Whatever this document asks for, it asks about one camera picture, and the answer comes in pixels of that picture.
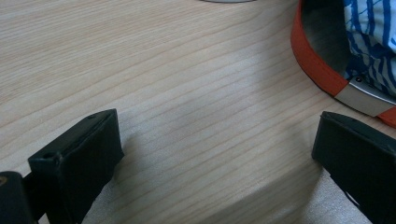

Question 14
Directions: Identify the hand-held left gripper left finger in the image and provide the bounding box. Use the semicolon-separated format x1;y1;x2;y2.
27;108;125;224

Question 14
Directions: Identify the grey round object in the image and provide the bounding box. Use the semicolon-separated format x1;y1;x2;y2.
199;0;258;4

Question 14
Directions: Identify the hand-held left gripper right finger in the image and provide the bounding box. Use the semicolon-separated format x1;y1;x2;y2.
311;110;396;224

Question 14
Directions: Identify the blue and white patterned cloth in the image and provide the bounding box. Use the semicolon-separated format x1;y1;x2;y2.
342;0;396;98

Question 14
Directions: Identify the orange basket with metal clasp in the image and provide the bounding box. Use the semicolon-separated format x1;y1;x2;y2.
290;0;396;129

